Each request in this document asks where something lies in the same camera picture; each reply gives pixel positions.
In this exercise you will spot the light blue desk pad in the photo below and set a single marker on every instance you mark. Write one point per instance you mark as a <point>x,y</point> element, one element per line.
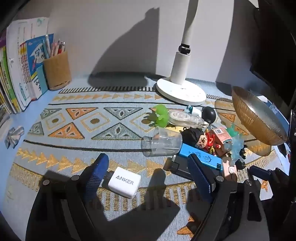
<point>34,113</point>

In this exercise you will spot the row of books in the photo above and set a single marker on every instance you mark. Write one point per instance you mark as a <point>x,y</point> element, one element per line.
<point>16,69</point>

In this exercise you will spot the white charger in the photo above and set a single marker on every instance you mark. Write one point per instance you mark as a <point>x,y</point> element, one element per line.
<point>124,180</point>

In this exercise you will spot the black monitor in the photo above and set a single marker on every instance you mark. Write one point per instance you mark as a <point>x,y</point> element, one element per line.
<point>272,46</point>

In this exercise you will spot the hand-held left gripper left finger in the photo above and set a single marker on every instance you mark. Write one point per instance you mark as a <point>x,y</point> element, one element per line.
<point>97,178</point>

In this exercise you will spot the bunch of pens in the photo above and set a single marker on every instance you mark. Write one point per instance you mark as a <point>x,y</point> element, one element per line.
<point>47,49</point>

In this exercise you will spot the translucent teal crystal toy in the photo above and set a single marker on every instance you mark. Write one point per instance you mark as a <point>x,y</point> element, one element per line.
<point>237,148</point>

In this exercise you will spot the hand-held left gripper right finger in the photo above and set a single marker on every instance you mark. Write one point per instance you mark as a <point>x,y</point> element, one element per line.
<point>200,176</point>

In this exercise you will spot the black-haired red figurine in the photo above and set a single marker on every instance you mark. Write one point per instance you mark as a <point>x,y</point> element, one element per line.
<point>196,136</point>

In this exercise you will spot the light blue perforated plate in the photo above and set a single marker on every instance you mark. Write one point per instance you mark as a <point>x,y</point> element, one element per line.
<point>273,109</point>

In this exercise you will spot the white and blue small toy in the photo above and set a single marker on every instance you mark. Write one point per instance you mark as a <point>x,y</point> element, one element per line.
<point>194,110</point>

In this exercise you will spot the black round toy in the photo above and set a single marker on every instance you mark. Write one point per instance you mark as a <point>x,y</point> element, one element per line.
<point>209,114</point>

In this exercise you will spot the wooden pen holder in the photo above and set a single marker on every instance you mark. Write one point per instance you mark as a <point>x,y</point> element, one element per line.
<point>57,71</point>

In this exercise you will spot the silver metal clip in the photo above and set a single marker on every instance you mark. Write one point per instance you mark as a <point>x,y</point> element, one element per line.
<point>14,137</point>

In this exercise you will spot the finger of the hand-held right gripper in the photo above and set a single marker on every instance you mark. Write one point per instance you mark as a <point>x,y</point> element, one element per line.
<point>260,173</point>

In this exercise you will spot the pink box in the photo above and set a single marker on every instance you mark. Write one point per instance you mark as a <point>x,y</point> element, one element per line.
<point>220,136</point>

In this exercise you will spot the green translucent toy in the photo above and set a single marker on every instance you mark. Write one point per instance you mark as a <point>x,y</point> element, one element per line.
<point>161,113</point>

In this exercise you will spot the clear plastic cup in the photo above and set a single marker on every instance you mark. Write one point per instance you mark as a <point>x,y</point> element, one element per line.
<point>161,141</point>

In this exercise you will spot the black rectangular device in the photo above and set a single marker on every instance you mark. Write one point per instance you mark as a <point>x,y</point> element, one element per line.
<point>178,169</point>

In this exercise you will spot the blue patterned woven mat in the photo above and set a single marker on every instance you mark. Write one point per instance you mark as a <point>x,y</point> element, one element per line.
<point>69,148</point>

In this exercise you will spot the amber ribbed glass bowl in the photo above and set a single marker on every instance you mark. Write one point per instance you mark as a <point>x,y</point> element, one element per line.
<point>254,113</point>

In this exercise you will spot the clear correction tape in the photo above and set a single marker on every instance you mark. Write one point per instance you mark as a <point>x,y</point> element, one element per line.
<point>178,115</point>

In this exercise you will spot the blue rectangular case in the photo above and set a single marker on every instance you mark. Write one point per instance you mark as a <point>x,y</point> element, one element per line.
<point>182,150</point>

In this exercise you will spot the white desk lamp base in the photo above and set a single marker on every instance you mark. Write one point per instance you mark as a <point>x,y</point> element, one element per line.
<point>180,67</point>

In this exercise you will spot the pink flower eraser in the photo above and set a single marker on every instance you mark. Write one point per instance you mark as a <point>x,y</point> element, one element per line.
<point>231,170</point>

